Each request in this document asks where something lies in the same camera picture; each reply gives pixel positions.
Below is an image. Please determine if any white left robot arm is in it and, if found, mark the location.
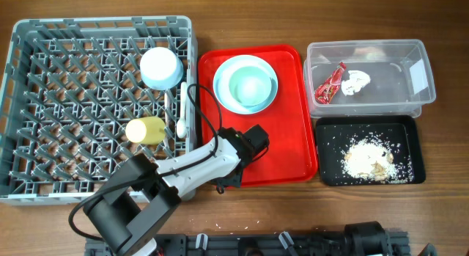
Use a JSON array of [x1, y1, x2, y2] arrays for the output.
[[84, 125, 269, 255]]

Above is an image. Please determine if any white tissue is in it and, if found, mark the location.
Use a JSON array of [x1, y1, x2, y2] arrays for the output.
[[341, 70, 371, 96]]

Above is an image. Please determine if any red plastic tray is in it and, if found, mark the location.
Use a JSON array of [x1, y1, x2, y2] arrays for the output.
[[198, 45, 318, 187]]

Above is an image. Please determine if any clear plastic bin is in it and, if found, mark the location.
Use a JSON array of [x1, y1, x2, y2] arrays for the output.
[[303, 39, 436, 118]]

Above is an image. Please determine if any food scraps rice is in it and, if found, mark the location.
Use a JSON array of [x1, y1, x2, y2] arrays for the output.
[[340, 132, 415, 184]]

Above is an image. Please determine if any grey dishwasher rack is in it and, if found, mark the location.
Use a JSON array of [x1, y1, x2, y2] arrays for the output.
[[1, 15, 197, 205]]

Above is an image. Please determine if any small green plate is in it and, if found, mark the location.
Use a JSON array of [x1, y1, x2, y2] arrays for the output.
[[228, 66, 272, 106]]

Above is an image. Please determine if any light blue bowl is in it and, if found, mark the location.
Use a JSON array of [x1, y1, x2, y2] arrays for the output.
[[139, 47, 184, 90]]

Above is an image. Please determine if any red snack wrapper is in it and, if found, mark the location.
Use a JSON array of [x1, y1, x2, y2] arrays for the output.
[[314, 62, 347, 104]]

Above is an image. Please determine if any yellow plastic cup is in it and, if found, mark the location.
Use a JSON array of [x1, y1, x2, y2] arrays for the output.
[[125, 117, 166, 145]]

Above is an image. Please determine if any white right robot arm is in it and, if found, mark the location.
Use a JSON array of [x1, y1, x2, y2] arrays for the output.
[[341, 222, 412, 256]]

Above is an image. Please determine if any white plastic fork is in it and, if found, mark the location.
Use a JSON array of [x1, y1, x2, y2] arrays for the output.
[[163, 93, 171, 148]]

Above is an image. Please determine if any black plastic tray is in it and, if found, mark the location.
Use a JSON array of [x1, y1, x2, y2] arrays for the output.
[[315, 115, 426, 186]]

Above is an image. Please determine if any large light blue plate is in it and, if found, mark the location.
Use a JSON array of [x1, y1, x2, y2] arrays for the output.
[[213, 55, 278, 115]]

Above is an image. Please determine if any white plastic spoon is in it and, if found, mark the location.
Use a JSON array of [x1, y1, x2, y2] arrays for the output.
[[176, 81, 188, 139]]

